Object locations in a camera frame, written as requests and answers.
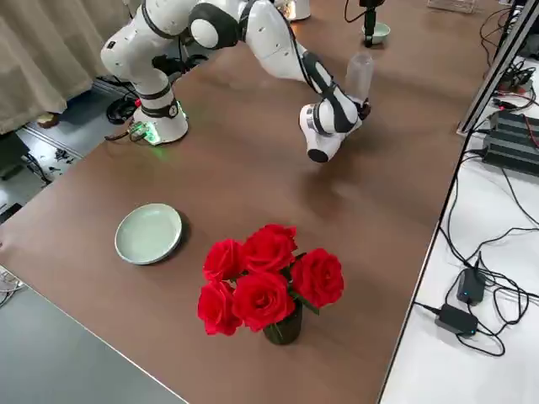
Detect large transparent plastic bottle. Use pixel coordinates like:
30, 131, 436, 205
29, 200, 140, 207
344, 53, 375, 106

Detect pale green ceramic bowl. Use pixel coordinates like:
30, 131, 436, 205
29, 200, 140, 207
361, 22, 392, 45

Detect black finned power unit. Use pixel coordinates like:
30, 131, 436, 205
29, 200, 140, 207
482, 109, 539, 173

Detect red artificial rose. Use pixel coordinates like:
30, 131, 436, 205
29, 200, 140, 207
290, 247, 345, 308
202, 238, 245, 282
242, 224, 298, 273
196, 279, 244, 337
232, 272, 296, 333

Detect black power adapter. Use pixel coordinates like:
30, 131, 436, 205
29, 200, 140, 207
456, 267, 488, 306
435, 303, 480, 338

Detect small green circuit board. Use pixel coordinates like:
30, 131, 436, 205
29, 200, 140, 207
128, 120, 149, 143

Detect dark glass vase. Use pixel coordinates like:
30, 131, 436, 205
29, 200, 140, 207
262, 300, 304, 347

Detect pale green ceramic plate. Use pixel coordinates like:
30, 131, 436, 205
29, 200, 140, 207
114, 203, 184, 266

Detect beige curtain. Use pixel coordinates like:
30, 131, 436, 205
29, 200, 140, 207
0, 0, 136, 136

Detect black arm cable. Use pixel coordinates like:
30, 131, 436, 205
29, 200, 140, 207
151, 35, 190, 81
343, 0, 367, 24

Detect white wire cup rack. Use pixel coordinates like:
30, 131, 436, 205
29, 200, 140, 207
427, 0, 479, 13

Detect thick aluminium frame post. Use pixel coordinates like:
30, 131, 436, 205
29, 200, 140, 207
456, 0, 539, 136

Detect long black cable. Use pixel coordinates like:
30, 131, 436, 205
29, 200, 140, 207
445, 149, 492, 270

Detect red and black wires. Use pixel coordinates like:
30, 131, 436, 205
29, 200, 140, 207
492, 58, 539, 111

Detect coiled black cable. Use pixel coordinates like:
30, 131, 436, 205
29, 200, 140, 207
105, 94, 138, 126

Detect looped black adapter cable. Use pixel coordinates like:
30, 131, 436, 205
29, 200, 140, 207
414, 268, 531, 359

